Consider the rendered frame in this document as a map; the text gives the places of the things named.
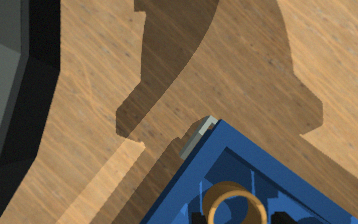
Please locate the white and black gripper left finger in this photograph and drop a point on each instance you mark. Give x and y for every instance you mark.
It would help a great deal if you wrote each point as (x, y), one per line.
(198, 218)

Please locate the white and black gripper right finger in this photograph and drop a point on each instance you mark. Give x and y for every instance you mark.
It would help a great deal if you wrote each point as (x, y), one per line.
(281, 217)

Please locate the bronze bushing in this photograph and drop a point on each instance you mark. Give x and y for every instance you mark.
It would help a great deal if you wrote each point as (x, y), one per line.
(223, 190)

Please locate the blue tray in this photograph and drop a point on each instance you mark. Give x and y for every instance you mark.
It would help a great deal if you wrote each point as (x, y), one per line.
(225, 154)

